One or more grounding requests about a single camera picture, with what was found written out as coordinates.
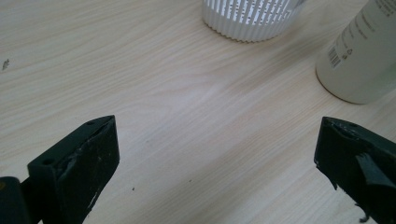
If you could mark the white plastic bottle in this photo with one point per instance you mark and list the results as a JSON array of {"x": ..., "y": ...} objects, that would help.
[{"x": 361, "y": 59}]

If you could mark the white slatted basket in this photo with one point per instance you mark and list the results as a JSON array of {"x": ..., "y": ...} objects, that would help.
[{"x": 249, "y": 21}]

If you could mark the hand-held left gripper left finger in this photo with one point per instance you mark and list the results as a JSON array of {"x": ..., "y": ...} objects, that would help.
[{"x": 74, "y": 168}]

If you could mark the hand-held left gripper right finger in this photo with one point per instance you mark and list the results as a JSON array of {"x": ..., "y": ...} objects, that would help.
[{"x": 351, "y": 155}]

